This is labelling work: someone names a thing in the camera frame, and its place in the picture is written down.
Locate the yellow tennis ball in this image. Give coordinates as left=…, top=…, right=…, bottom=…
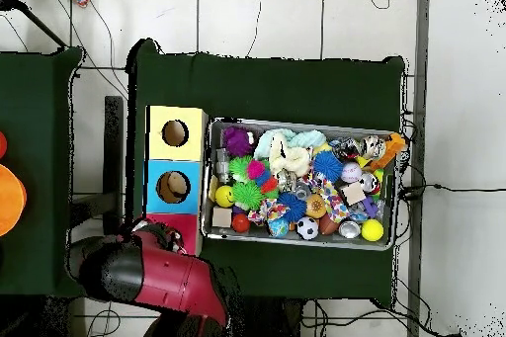
left=361, top=218, right=385, bottom=242

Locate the purple spiky monster toy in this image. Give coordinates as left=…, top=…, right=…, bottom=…
left=221, top=126, right=257, bottom=159

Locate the wooden three-hole box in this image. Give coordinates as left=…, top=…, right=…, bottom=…
left=139, top=105, right=210, bottom=257

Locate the dark green table cloth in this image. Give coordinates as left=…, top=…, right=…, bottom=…
left=0, top=46, right=90, bottom=299
left=123, top=38, right=406, bottom=310

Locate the white baseball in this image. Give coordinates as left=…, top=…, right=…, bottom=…
left=340, top=161, right=364, bottom=184

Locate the metal mesh bin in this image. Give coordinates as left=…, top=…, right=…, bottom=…
left=200, top=117, right=397, bottom=252

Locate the large blue spiky ball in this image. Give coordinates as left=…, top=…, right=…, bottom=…
left=311, top=150, right=344, bottom=183

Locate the large orange round object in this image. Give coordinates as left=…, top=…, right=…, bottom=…
left=0, top=162, right=28, bottom=238

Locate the yellow smiley ball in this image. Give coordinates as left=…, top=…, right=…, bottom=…
left=214, top=185, right=236, bottom=210

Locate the orange-red smooth ball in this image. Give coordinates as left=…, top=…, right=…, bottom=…
left=231, top=213, right=252, bottom=234

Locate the black and white soccer ball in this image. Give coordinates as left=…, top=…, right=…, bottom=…
left=295, top=216, right=320, bottom=241

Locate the black panel stand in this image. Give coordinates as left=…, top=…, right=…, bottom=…
left=68, top=95, right=125, bottom=237

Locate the grey floor cable cover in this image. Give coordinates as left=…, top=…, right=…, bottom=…
left=406, top=0, right=431, bottom=337

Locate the cream fleece cloth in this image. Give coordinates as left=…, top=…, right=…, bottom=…
left=269, top=132, right=313, bottom=178

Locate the black cable with plug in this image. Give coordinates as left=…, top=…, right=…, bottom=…
left=397, top=182, right=506, bottom=201

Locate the pink spiky ball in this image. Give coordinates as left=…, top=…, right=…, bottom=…
left=246, top=159, right=267, bottom=181

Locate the green spiky ball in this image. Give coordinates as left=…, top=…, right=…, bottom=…
left=231, top=181, right=265, bottom=211

